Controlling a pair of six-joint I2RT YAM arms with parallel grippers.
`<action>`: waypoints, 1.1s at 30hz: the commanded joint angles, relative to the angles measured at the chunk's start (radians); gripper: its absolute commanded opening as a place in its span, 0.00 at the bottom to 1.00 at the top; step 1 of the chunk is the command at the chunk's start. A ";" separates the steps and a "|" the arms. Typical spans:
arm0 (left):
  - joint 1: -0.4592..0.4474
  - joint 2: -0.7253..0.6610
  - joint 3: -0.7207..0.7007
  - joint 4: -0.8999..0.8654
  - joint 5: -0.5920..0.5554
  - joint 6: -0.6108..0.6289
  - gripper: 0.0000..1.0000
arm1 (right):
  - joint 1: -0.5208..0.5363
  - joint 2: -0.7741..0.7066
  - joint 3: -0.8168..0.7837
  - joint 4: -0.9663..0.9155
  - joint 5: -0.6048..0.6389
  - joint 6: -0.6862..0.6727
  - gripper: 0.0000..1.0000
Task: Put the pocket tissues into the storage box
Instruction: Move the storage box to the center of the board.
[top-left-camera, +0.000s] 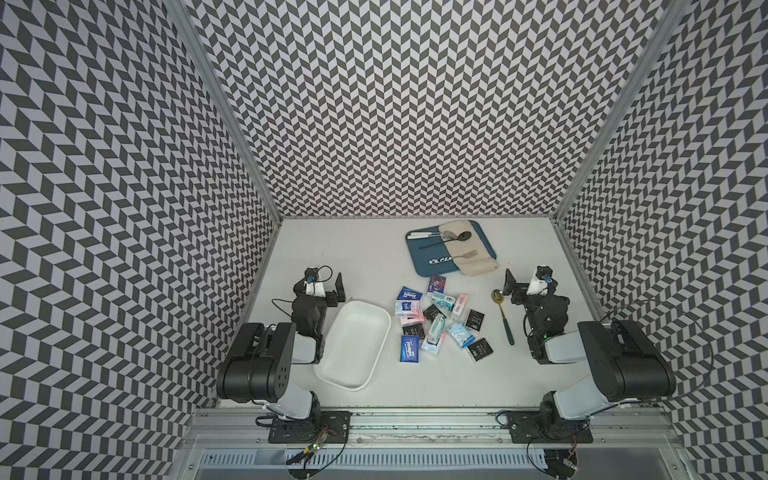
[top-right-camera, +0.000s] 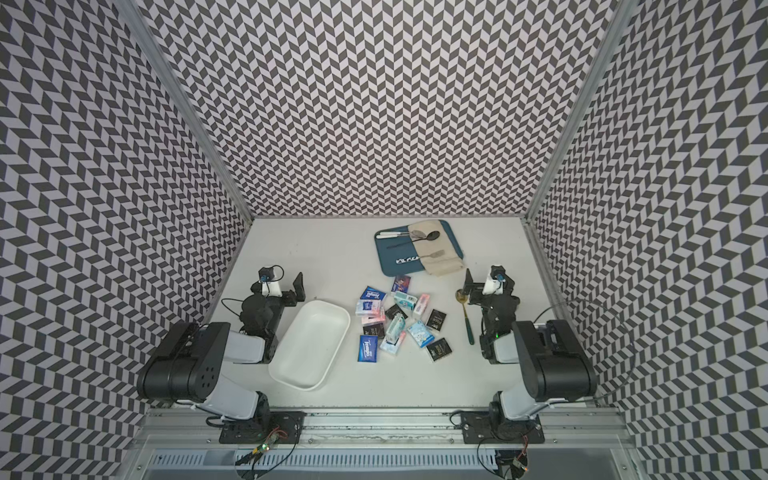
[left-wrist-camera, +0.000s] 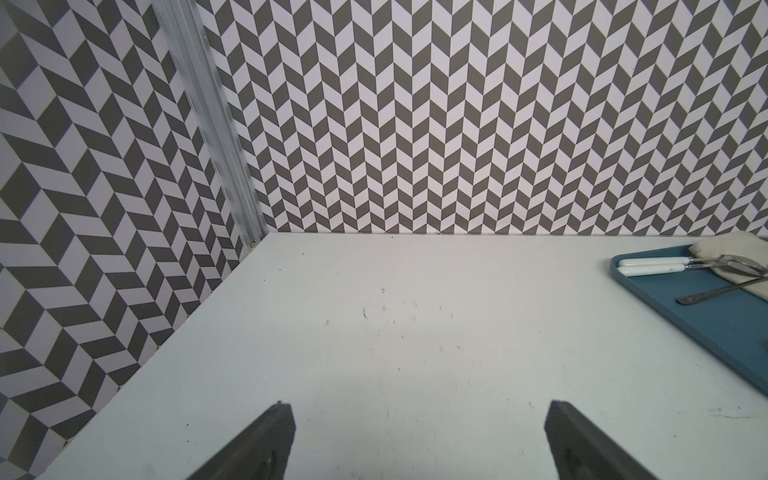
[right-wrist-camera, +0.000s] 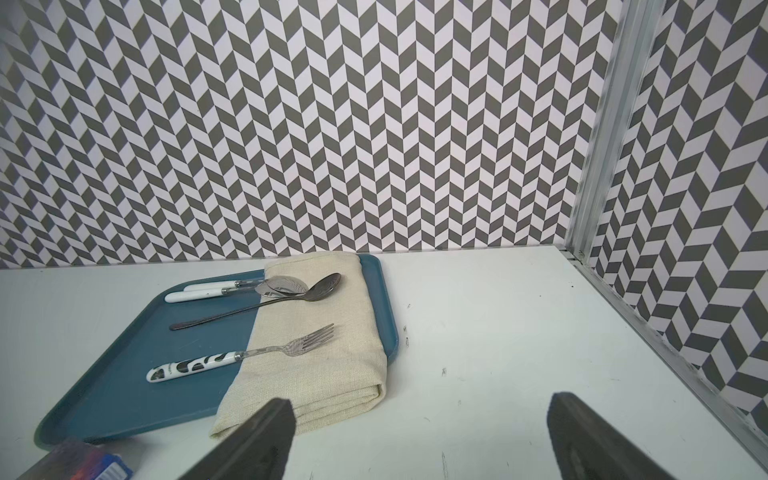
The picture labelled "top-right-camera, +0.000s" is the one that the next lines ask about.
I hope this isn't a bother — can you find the white storage box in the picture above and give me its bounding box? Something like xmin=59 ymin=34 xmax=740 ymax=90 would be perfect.
xmin=268 ymin=300 xmax=351 ymax=391

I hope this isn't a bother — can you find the teal cartoon tissue pack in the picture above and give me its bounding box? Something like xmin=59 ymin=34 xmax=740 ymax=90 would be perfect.
xmin=393 ymin=291 xmax=419 ymax=310

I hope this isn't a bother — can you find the purple tissue pack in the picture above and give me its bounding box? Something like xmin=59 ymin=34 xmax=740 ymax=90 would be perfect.
xmin=391 ymin=275 xmax=411 ymax=293

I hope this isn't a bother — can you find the dark blue Tempo pack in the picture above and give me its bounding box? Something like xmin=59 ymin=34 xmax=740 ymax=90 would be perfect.
xmin=360 ymin=286 xmax=387 ymax=301

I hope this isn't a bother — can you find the mint green tissue pack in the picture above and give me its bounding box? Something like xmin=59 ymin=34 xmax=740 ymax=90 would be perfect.
xmin=385 ymin=313 xmax=407 ymax=344

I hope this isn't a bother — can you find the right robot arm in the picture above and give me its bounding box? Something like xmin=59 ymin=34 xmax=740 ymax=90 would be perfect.
xmin=458 ymin=265 xmax=598 ymax=438

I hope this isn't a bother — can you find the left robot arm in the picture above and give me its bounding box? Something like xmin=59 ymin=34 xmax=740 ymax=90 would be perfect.
xmin=136 ymin=266 xmax=306 ymax=429

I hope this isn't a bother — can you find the beige cloth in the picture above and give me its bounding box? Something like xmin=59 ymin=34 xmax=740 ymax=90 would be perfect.
xmin=408 ymin=220 xmax=464 ymax=276

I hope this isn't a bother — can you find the pink slim tissue pack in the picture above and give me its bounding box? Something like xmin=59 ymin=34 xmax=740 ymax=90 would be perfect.
xmin=412 ymin=294 xmax=431 ymax=321

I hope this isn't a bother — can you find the black tissue pack upper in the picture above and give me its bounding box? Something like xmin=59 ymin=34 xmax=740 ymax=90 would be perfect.
xmin=426 ymin=309 xmax=447 ymax=332

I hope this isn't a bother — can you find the black tissue pack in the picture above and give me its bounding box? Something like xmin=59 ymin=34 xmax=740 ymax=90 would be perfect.
xmin=363 ymin=323 xmax=386 ymax=339
xmin=426 ymin=309 xmax=447 ymax=332
xmin=426 ymin=338 xmax=453 ymax=362
xmin=385 ymin=304 xmax=407 ymax=321

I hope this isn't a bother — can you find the teal tray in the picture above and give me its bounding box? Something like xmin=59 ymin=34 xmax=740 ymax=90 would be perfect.
xmin=374 ymin=220 xmax=465 ymax=277

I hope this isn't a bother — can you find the dark metal spoon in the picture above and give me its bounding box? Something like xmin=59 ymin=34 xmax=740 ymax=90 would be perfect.
xmin=409 ymin=231 xmax=440 ymax=243

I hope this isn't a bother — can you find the light blue tissue pack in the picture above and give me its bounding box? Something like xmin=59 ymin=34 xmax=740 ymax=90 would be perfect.
xmin=407 ymin=321 xmax=435 ymax=348

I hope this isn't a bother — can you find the black tissue pack lower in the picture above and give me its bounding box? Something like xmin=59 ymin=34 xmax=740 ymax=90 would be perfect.
xmin=426 ymin=338 xmax=453 ymax=362

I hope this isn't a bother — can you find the black tissue pack centre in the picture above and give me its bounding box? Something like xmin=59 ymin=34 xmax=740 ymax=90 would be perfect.
xmin=385 ymin=304 xmax=407 ymax=321

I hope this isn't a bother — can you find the pink white tissue pack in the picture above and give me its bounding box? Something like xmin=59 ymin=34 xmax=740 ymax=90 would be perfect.
xmin=360 ymin=311 xmax=387 ymax=326

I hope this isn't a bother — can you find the black tissue pack left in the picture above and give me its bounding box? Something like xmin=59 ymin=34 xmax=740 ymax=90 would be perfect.
xmin=363 ymin=323 xmax=386 ymax=339

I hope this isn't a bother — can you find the blue Tempo pack lower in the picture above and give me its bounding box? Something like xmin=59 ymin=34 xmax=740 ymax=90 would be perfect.
xmin=358 ymin=335 xmax=379 ymax=363

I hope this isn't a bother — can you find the pale blue pink pack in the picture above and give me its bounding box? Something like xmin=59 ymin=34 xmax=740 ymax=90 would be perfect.
xmin=379 ymin=331 xmax=407 ymax=355

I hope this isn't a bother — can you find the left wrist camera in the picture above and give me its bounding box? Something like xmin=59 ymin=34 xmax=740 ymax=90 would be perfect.
xmin=258 ymin=265 xmax=285 ymax=297

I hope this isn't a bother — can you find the patterned handle fork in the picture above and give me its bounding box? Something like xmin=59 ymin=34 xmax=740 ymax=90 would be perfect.
xmin=395 ymin=250 xmax=445 ymax=265

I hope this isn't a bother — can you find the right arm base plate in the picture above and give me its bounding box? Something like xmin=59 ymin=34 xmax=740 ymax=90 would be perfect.
xmin=451 ymin=411 xmax=545 ymax=445

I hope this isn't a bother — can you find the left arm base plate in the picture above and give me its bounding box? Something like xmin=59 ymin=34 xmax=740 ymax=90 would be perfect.
xmin=219 ymin=411 xmax=306 ymax=446

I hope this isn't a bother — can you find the aluminium front rail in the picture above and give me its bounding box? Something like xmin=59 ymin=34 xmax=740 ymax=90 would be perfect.
xmin=130 ymin=406 xmax=635 ymax=450

